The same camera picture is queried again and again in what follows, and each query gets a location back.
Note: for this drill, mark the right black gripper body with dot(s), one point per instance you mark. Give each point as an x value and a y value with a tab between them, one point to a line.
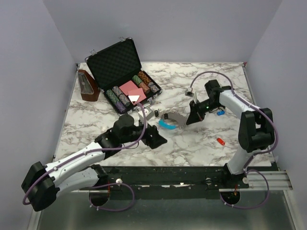
201	108

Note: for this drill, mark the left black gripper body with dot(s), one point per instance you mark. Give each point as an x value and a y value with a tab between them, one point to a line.
147	137

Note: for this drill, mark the blue silver carabiner keyring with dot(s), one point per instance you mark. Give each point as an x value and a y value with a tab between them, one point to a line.
175	120

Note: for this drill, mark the red key tag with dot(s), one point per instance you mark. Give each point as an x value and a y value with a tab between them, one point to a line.
221	141

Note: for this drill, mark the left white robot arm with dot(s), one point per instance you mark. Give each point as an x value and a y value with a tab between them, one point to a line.
44	183

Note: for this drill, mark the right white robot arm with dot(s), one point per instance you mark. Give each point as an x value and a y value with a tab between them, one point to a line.
256	131

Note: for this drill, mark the white dealer button card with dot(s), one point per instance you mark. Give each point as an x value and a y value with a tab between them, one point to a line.
133	98

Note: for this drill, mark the red playing card deck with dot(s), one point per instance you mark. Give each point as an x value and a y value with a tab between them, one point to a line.
130	88

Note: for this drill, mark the black poker chip case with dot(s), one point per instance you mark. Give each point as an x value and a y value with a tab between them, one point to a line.
115	66

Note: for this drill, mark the brown wooden metronome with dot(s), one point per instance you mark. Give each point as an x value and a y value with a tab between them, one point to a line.
88	87

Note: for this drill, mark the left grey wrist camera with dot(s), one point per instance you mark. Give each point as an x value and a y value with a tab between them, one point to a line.
147	114

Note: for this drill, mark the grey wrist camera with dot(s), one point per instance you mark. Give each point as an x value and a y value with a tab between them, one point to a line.
189	92
147	114

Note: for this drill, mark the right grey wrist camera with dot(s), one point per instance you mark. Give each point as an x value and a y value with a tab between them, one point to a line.
189	92

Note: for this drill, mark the black mounting rail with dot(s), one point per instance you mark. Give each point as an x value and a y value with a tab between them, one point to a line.
167	182

